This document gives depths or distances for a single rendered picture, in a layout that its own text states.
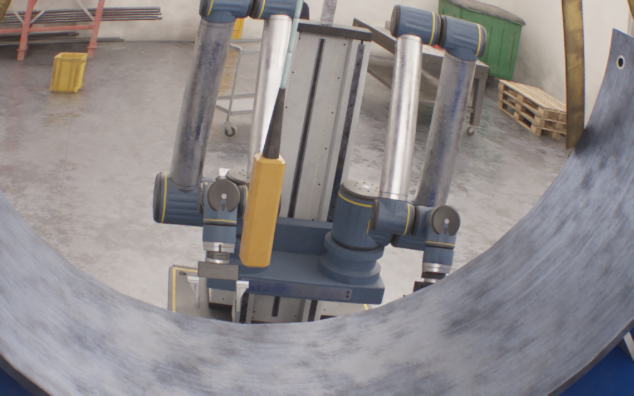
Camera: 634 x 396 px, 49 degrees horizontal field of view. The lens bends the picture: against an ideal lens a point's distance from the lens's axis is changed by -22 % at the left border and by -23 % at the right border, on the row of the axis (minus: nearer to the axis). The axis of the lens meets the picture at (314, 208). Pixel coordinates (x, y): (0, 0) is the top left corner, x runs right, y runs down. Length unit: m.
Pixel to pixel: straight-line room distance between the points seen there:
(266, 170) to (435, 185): 1.09
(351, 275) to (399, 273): 2.13
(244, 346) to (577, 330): 0.86
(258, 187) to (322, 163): 1.27
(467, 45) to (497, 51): 9.30
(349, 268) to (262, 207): 1.06
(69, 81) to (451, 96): 6.26
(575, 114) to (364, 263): 1.46
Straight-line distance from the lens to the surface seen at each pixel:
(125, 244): 5.31
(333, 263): 3.46
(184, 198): 3.25
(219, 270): 2.73
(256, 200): 2.42
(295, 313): 3.94
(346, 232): 3.39
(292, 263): 3.53
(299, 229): 3.59
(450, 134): 3.24
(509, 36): 12.43
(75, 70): 8.86
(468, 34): 3.09
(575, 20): 2.19
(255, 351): 2.09
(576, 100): 2.30
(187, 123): 3.12
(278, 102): 2.37
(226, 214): 2.71
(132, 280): 4.88
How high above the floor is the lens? 2.25
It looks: 21 degrees down
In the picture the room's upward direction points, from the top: 10 degrees clockwise
